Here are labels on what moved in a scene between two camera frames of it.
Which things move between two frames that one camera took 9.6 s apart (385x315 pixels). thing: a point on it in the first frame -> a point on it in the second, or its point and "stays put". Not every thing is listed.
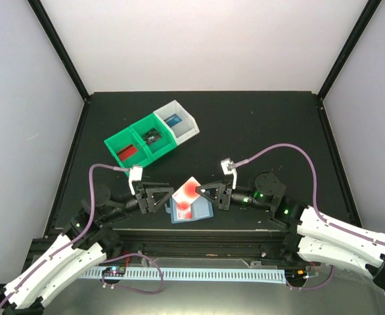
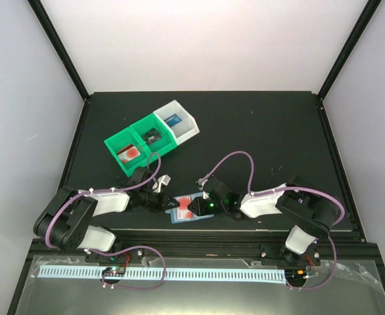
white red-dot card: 184,210 stays put
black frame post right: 366,15 stays put
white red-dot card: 187,193 -> 128,153
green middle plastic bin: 156,136 stays put
